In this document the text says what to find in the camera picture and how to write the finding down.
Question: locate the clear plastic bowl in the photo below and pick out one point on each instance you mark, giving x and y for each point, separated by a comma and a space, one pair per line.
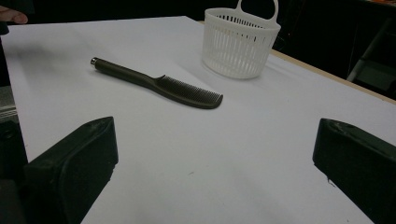
236, 49

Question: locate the white desk leg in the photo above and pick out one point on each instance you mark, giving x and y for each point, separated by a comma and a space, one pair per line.
373, 68

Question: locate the white table cover sheet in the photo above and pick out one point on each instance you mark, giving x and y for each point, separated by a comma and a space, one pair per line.
193, 149

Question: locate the aluminium floor rail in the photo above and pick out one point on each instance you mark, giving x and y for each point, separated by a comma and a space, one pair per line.
6, 104

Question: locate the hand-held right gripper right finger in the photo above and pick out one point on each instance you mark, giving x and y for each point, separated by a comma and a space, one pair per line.
358, 158

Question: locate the wooden table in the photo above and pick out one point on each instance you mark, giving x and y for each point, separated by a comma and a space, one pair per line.
327, 74

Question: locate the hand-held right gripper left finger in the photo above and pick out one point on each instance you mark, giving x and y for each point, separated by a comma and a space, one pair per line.
71, 174

